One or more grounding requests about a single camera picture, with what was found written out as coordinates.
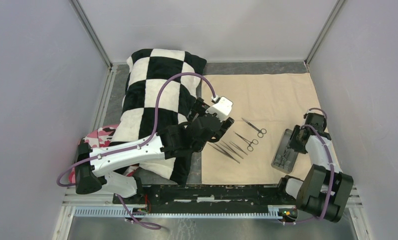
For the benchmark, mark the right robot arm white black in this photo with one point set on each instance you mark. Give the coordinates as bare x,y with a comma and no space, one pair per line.
325,190

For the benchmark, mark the steel tweezers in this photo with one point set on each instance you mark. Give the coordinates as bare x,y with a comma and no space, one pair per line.
238,147
231,149
223,151

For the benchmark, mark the beige surgical wrap cloth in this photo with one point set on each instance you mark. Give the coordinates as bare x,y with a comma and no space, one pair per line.
272,101

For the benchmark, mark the surgical instruments in tray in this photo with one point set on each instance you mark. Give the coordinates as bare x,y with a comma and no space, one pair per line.
285,159

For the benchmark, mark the steel forceps scissors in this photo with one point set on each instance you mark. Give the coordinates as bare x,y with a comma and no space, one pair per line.
260,131
250,143

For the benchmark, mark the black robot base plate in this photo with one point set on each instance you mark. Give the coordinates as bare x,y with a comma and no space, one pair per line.
210,199

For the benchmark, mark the pink camouflage cloth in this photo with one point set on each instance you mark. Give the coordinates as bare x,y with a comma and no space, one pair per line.
101,138

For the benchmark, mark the black white checkered blanket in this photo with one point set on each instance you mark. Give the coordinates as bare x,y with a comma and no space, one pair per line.
150,68

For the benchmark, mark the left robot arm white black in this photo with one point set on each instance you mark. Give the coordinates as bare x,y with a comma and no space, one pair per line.
95,167

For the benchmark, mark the white toothed cable rail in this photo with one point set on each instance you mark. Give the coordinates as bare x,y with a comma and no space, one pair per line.
139,212

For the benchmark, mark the metal surgical instrument tray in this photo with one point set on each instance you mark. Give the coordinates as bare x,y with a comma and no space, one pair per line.
281,147

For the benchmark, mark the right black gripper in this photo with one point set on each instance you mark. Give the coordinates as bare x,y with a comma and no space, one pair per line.
296,129

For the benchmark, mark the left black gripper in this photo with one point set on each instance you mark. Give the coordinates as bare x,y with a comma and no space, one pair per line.
199,108

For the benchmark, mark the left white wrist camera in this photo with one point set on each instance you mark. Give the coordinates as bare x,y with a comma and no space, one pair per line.
222,107

